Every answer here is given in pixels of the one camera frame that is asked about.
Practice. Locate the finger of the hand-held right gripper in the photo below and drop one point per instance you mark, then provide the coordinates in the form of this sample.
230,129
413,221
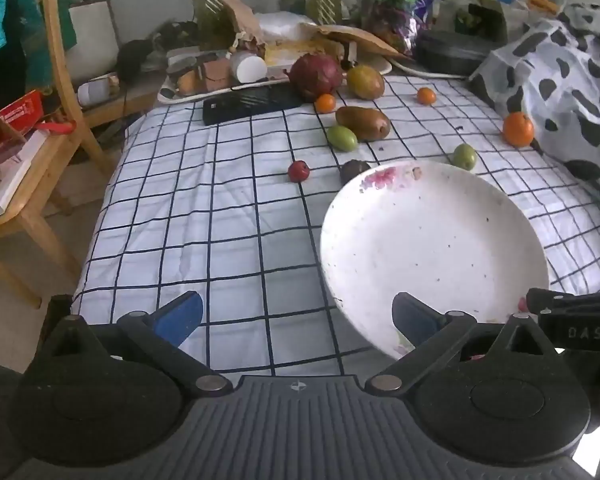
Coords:
547,301

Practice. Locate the white canvas bag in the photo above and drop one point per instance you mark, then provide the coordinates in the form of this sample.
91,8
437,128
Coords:
92,35

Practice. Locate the orange packet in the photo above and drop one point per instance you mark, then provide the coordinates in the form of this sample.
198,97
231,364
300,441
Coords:
544,1

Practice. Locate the long white box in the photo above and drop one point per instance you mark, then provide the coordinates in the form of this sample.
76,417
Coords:
15,177

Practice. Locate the white serving tray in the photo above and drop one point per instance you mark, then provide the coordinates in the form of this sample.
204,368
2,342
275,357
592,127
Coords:
180,97

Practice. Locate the wooden chair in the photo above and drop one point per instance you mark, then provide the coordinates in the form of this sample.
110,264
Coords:
60,75

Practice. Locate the white mug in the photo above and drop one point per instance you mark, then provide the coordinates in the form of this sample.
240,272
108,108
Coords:
95,91

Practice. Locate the small orange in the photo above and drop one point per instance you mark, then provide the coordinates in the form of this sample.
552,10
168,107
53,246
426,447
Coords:
325,103
426,96

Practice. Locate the yellow-green mango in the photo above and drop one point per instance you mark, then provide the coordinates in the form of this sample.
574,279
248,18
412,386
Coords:
365,82

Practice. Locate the red box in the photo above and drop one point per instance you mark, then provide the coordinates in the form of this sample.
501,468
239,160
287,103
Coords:
15,117

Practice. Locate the cow print blanket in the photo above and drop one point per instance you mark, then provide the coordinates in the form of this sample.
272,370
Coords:
555,75

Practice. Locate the brown leather pouch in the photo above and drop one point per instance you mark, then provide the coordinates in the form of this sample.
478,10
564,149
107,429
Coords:
216,75

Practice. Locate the small green fruit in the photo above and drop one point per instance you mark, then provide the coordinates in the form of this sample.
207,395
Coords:
341,138
464,156

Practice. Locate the brown mango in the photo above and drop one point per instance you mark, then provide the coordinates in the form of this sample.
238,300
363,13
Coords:
365,122

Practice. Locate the checkered white tablecloth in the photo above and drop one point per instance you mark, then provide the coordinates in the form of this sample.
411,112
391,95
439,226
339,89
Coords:
205,220

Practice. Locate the black zip case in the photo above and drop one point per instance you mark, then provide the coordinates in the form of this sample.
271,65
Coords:
450,52

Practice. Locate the brown paper envelope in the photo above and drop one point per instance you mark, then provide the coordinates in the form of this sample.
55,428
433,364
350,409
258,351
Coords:
360,37

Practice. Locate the black flat electronic device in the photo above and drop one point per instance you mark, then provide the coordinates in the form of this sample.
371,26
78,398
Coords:
250,102

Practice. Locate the small red fruit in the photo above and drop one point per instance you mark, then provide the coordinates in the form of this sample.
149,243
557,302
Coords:
298,171

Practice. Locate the purple snack bag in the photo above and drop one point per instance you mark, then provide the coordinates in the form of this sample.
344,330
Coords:
400,10

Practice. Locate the large orange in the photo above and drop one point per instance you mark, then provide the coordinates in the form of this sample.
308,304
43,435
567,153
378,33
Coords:
518,129

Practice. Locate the dark green cloth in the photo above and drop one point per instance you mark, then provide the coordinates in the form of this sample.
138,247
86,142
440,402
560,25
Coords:
27,35

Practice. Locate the white plastic bag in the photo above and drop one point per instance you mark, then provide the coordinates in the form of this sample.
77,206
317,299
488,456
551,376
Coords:
282,24

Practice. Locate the dark purple passion fruit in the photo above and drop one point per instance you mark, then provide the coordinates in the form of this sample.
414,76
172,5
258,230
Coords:
350,169

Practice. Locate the red dragon fruit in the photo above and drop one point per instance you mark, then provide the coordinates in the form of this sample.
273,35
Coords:
316,76

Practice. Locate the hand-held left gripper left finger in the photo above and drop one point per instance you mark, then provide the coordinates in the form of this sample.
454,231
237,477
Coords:
180,317

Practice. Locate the wooden side table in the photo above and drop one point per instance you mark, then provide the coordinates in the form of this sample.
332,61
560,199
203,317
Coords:
135,100

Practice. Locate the white floral plate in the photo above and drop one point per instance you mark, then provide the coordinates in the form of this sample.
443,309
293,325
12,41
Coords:
430,250

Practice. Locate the black fuzzy object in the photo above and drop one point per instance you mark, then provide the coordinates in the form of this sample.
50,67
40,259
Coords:
132,60

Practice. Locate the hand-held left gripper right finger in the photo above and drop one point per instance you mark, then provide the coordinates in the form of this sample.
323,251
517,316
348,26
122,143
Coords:
410,317

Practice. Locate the white plastic jar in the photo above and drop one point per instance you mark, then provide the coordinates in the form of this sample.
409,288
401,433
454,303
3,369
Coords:
249,67

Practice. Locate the grey round lid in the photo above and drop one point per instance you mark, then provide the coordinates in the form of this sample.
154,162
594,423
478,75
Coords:
181,62

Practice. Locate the yellow cardboard box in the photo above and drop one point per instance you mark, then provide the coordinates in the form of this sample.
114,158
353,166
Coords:
295,52

